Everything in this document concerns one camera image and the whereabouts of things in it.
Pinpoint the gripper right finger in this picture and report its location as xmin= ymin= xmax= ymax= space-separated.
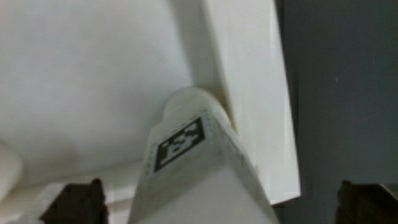
xmin=337 ymin=181 xmax=398 ymax=224

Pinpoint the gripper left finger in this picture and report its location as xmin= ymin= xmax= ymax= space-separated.
xmin=40 ymin=178 xmax=109 ymax=224

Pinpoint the white square tabletop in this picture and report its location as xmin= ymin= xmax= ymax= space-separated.
xmin=0 ymin=0 xmax=301 ymax=224

